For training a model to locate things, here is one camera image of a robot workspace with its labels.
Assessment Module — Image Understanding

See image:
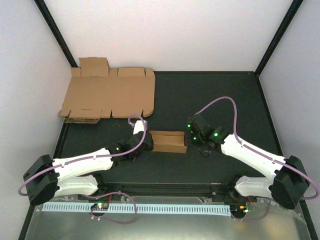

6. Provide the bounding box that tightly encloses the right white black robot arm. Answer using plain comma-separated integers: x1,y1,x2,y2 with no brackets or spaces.
187,114,310,210

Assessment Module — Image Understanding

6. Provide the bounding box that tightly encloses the left black frame post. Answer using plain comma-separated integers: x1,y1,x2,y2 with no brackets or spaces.
34,0,78,68

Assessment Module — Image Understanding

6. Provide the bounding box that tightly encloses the white slotted cable duct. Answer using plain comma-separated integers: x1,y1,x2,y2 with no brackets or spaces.
41,202,231,217

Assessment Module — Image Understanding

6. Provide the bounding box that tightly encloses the brown cardboard box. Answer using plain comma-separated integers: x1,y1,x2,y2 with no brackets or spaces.
149,130,188,154

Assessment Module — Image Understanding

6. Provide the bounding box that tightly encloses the right black frame post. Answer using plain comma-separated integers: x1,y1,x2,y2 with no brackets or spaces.
254,0,304,77

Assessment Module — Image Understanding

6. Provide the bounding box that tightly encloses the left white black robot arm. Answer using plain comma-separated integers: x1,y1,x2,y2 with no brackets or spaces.
23,131,154,206

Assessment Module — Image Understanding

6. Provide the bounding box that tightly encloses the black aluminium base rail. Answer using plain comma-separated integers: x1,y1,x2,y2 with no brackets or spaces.
34,181,305,201

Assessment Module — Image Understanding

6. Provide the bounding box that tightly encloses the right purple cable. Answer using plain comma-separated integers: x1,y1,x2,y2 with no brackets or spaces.
197,97,320,222

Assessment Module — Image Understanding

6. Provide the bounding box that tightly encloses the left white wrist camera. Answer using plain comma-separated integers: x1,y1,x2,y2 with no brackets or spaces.
133,120,148,135

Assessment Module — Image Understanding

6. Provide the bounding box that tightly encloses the black frame post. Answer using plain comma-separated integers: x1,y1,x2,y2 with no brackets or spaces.
34,0,78,68
254,0,304,77

